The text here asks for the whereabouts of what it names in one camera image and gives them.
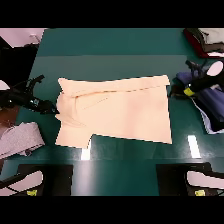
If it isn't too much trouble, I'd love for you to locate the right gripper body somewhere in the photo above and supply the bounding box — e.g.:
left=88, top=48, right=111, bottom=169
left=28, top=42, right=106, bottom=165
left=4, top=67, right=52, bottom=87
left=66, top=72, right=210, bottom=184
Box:
left=168, top=83, right=188, bottom=100

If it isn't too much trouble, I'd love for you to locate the white garment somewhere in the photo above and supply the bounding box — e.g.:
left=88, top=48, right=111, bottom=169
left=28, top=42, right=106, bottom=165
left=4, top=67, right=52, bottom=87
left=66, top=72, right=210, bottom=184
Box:
left=191, top=98, right=224, bottom=135

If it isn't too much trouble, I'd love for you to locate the blue garment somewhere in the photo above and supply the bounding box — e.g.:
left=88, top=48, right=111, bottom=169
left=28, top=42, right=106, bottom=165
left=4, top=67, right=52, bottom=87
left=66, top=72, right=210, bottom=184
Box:
left=175, top=70, right=224, bottom=123

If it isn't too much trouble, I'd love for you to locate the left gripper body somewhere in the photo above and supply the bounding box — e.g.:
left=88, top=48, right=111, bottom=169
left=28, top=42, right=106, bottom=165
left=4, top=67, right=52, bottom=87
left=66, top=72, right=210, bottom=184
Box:
left=30, top=97, right=61, bottom=116

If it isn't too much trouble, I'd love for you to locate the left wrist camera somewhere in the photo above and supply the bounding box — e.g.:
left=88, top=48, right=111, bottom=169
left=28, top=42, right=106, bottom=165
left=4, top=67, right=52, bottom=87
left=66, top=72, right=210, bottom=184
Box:
left=19, top=74, right=46, bottom=96

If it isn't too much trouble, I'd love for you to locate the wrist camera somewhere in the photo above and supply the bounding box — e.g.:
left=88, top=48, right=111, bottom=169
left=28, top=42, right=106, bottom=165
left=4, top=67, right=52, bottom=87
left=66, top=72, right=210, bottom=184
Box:
left=19, top=74, right=46, bottom=96
left=184, top=59, right=208, bottom=76

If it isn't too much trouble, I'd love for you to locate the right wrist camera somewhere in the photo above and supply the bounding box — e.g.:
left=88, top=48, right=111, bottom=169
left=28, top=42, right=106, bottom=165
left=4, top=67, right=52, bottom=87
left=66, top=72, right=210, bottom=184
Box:
left=184, top=59, right=208, bottom=76

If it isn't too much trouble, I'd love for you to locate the brown garment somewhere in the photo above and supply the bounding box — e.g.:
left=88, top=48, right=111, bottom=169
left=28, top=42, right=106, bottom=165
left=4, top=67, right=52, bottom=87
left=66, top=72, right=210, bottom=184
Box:
left=0, top=105, right=21, bottom=130

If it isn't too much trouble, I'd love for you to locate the peach shirt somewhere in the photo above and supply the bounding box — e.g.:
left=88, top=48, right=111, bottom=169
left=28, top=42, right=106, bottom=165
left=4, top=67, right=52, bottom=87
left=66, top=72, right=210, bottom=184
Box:
left=54, top=74, right=174, bottom=148

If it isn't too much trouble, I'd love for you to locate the black garment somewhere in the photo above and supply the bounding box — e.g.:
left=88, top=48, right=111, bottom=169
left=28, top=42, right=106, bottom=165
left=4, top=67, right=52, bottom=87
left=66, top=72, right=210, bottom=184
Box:
left=0, top=35, right=40, bottom=88

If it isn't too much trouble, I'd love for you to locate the pale grey garment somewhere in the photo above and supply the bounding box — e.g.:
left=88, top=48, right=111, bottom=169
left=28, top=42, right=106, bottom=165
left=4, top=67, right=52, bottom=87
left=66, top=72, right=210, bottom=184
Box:
left=198, top=28, right=224, bottom=46

